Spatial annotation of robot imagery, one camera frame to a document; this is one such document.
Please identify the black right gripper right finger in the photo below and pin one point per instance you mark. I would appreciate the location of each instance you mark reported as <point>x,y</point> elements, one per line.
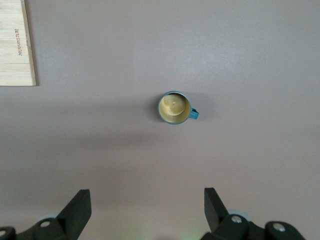
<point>217,215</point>

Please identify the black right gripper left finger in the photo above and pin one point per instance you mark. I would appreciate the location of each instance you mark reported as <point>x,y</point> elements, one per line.
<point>67,220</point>

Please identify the teal cup with yellow inside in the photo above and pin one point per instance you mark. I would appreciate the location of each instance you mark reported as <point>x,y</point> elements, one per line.
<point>173,107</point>

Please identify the brown table mat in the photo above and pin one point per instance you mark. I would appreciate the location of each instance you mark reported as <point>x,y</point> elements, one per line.
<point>225,62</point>

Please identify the wooden cutting board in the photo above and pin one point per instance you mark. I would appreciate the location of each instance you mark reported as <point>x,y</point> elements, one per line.
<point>12,50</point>

